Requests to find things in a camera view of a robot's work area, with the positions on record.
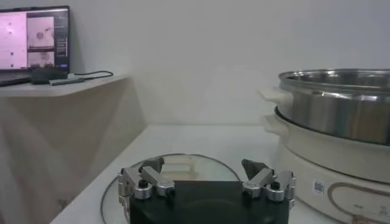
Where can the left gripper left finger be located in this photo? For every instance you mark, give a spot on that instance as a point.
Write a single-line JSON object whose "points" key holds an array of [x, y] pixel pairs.
{"points": [[155, 179]]}

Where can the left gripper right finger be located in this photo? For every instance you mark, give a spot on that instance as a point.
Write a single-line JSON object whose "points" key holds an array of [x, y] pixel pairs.
{"points": [[259, 181]]}

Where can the round glass pot lid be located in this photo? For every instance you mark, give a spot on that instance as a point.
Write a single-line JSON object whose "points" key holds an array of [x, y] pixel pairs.
{"points": [[210, 170]]}

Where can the stainless steel steamer basket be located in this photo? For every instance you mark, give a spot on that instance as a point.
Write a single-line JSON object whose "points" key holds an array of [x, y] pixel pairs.
{"points": [[335, 112]]}

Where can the cream electric cooker pot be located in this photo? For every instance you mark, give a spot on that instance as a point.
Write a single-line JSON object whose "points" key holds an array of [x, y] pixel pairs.
{"points": [[335, 170]]}

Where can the white side table beige panel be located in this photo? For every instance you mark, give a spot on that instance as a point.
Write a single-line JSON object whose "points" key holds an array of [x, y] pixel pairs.
{"points": [[61, 137]]}

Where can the small grey usb device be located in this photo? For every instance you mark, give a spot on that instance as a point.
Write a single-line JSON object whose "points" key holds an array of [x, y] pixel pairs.
{"points": [[65, 81]]}

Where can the black computer mouse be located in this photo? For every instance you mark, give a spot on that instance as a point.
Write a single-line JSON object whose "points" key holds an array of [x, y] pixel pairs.
{"points": [[47, 75]]}

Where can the black open laptop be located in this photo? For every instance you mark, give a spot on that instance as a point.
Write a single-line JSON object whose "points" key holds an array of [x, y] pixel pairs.
{"points": [[18, 39]]}

